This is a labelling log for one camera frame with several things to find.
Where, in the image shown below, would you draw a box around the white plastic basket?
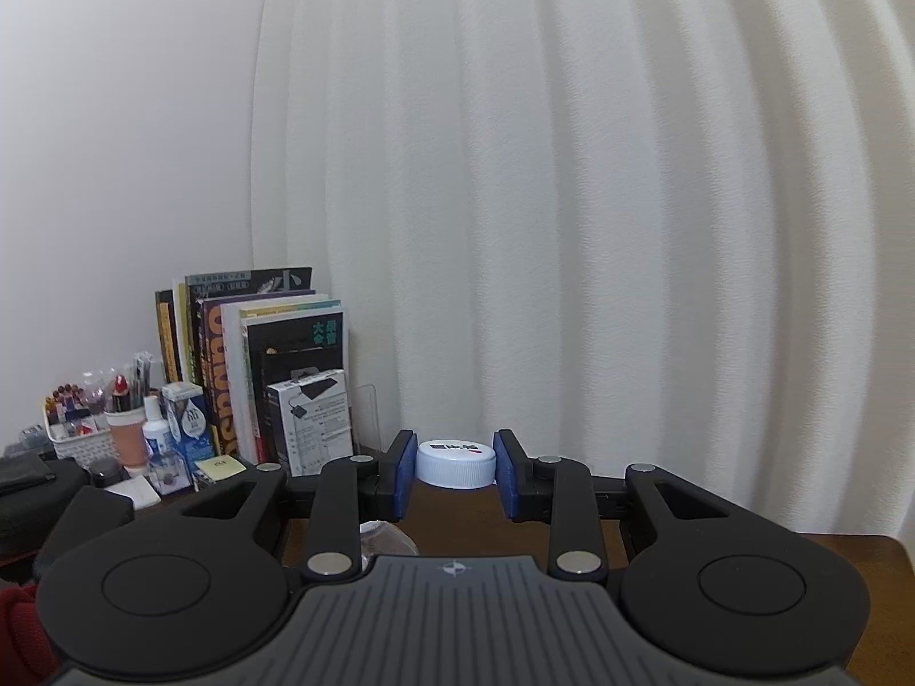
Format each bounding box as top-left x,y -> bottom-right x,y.
44,404 -> 120,462

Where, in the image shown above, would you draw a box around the white product box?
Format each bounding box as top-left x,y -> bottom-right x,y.
266,369 -> 353,477

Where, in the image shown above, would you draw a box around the row of books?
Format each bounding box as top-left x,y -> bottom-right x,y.
155,267 -> 351,476

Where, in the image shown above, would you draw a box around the small clear plastic box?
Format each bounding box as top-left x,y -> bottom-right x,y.
146,453 -> 194,498

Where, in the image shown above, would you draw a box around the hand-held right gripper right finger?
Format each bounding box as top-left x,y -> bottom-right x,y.
493,430 -> 745,582

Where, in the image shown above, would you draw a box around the black zip case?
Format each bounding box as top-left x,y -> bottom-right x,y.
0,453 -> 137,560

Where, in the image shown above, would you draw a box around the white bottle cap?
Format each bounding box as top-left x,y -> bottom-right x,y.
416,439 -> 496,490

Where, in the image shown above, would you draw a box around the white notepad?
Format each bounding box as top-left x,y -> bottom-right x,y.
100,478 -> 162,513

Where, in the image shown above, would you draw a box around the yellow sticky notes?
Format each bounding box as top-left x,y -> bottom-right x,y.
194,456 -> 248,491

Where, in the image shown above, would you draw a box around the blue and white carton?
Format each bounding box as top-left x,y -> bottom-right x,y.
161,382 -> 220,481

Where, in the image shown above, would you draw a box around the red cloth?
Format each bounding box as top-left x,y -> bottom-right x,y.
0,581 -> 59,683

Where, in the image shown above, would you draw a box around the white curtain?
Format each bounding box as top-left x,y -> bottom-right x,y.
250,0 -> 915,539

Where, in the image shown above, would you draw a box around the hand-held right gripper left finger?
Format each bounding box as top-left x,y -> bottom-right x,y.
172,430 -> 419,581

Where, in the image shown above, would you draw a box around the white solution bottle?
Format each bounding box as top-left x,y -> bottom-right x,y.
141,395 -> 174,470

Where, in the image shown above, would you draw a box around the bundle of pens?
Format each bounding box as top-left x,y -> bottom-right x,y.
107,352 -> 156,416

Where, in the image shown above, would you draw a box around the clear plastic water bottle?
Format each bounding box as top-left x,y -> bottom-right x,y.
359,520 -> 420,560

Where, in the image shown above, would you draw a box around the pink paper cup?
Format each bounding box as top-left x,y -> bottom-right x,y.
106,409 -> 152,470

